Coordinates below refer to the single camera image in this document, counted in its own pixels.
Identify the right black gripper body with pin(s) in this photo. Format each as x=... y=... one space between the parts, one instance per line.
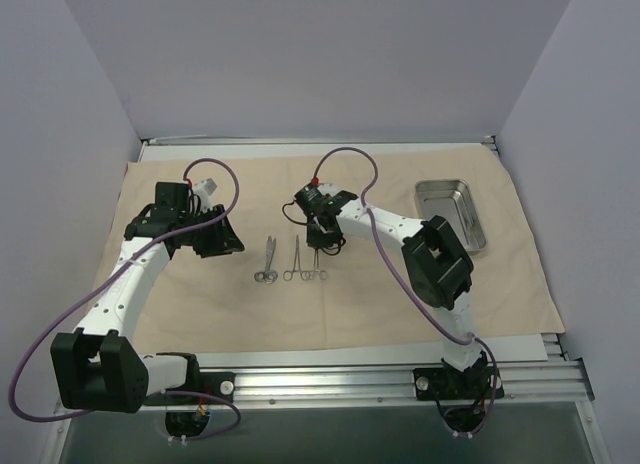
x=320 y=232

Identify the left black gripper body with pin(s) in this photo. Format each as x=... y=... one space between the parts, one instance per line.
x=217 y=232

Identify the steel clamp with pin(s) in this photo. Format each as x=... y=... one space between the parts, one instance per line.
x=317 y=272

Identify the steel surgical forceps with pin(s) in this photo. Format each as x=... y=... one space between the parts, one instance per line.
x=296 y=267

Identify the beige cloth wrap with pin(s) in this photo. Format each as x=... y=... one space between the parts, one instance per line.
x=214 y=305

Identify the steel instrument tray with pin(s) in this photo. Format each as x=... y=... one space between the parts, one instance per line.
x=452 y=199

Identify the steel surgical scissors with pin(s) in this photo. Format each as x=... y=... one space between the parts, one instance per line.
x=267 y=275

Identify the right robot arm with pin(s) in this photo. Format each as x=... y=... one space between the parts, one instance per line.
x=438 y=268

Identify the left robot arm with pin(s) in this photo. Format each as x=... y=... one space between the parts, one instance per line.
x=96 y=365

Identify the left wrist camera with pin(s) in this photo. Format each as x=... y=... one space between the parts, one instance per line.
x=205 y=188

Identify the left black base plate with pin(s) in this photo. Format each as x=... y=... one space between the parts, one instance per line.
x=220 y=384

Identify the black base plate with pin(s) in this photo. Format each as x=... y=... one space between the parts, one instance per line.
x=220 y=384
x=447 y=384

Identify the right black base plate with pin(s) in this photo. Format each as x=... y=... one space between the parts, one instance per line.
x=447 y=384

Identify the aluminium front rail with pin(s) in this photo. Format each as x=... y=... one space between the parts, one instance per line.
x=553 y=381

